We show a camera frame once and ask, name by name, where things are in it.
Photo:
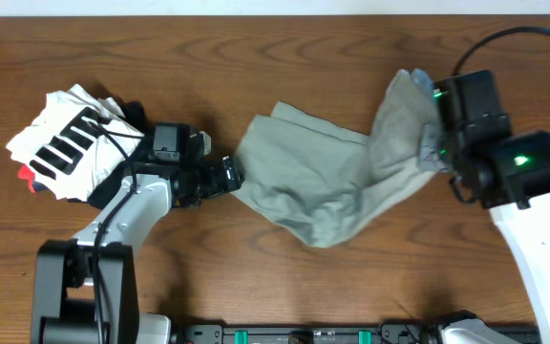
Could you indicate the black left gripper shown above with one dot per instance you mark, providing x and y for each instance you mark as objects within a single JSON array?
[{"x": 215, "y": 183}]

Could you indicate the khaki green shorts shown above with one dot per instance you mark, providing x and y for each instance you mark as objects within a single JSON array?
[{"x": 325, "y": 183}]

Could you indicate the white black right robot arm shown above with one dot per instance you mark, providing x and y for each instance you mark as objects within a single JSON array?
[{"x": 507, "y": 174}]

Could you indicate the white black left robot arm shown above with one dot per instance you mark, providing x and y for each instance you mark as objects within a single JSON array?
[{"x": 85, "y": 288}]

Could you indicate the black garment under shirt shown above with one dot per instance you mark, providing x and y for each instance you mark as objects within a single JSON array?
[{"x": 135, "y": 115}]

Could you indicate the white shirt with black stripes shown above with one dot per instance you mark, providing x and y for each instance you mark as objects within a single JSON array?
[{"x": 75, "y": 143}]

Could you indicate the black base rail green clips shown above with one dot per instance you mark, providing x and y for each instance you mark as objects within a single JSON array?
[{"x": 461, "y": 327}]

